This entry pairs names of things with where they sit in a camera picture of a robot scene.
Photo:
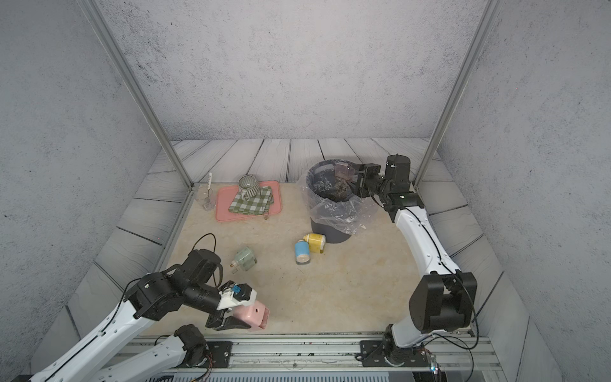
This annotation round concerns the blue pencil sharpener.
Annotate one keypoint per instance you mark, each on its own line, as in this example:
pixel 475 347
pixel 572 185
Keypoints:
pixel 302 252

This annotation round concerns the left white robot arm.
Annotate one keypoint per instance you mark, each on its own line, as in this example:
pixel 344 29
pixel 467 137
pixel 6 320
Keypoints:
pixel 148 300

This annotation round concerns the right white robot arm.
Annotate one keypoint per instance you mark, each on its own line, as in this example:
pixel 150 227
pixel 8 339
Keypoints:
pixel 443 300

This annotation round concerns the dark grey trash bin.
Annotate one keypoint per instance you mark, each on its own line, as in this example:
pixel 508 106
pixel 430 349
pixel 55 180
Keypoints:
pixel 334 210

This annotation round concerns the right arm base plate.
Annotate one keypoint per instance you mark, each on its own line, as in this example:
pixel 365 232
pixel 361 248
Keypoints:
pixel 378 353

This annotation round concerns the aluminium mounting rail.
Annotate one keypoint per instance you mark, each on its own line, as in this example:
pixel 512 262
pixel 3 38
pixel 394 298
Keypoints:
pixel 471 358

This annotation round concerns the pink pencil sharpener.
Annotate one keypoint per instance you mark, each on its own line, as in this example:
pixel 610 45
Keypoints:
pixel 255 315

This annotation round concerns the left metal frame post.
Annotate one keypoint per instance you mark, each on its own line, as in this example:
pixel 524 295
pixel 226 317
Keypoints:
pixel 95 17

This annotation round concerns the metal frame post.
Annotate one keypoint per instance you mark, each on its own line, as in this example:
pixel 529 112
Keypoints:
pixel 467 66
pixel 95 17

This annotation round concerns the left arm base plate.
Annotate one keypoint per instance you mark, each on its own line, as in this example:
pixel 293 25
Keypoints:
pixel 219 353

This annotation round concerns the right metal frame post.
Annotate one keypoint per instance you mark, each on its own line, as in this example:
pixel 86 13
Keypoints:
pixel 467 66

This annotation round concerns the ribbed grey cup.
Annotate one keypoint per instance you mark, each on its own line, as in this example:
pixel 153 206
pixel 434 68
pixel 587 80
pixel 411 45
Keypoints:
pixel 249 187

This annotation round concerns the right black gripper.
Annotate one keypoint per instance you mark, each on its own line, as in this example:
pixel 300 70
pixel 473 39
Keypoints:
pixel 371 169

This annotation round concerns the clear plastic bin liner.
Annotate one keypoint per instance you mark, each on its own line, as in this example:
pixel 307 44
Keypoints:
pixel 334 210

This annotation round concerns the green white pencil sharpener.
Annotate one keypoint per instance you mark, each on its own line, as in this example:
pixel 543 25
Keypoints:
pixel 243 261

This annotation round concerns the clear glass with stick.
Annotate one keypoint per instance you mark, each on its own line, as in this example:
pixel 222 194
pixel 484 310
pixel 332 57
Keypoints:
pixel 205 196

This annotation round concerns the pink plastic tray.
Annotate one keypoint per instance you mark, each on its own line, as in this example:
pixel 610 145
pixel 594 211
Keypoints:
pixel 225 196

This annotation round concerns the pink sharpener shavings tray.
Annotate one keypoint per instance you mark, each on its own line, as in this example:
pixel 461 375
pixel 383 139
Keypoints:
pixel 346 171

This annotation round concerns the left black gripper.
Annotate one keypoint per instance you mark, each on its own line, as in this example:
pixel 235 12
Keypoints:
pixel 226 322

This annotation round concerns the green checkered cloth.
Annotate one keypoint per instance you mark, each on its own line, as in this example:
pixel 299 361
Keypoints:
pixel 253 206

